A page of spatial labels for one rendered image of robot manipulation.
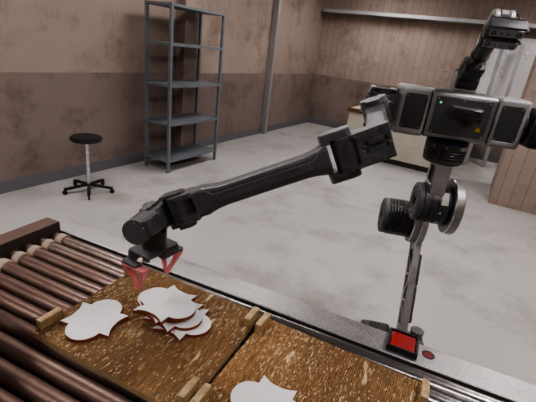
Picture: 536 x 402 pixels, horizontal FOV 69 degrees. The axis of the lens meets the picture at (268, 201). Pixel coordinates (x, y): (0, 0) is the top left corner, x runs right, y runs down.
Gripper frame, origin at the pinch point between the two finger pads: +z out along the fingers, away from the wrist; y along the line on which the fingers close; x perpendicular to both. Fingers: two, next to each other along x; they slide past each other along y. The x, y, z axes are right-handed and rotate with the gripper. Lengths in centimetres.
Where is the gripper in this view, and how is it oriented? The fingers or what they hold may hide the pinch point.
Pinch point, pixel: (152, 277)
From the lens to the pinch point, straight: 102.8
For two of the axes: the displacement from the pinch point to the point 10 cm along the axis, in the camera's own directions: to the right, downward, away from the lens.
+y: 4.8, -2.6, 8.4
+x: -8.7, -2.9, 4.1
